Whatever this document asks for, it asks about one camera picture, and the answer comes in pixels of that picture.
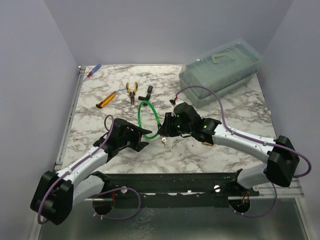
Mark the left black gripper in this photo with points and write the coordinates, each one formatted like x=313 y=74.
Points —
x=137 y=133

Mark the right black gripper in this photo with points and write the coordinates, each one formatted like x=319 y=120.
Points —
x=167 y=130

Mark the green cable lock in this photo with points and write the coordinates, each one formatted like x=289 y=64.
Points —
x=148 y=118

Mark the silver padlock keys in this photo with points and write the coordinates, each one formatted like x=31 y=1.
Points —
x=175 y=142

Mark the brass padlock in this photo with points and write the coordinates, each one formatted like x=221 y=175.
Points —
x=207 y=144

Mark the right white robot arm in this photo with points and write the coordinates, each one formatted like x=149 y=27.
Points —
x=278 y=158

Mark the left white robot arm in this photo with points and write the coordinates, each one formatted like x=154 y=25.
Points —
x=75 y=170

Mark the yellow utility knife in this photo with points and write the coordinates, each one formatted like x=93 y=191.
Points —
x=106 y=100

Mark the translucent green plastic toolbox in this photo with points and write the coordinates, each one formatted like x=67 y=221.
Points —
x=223 y=70

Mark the blue red screwdriver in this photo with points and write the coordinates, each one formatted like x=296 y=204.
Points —
x=95 y=69

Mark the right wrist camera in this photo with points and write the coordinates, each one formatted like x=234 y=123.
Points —
x=174 y=101

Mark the yellow handled pliers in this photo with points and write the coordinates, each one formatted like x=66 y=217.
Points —
x=132 y=93

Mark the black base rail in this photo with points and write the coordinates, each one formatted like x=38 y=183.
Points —
x=170 y=190

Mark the aluminium frame rail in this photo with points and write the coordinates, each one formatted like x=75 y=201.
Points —
x=66 y=125

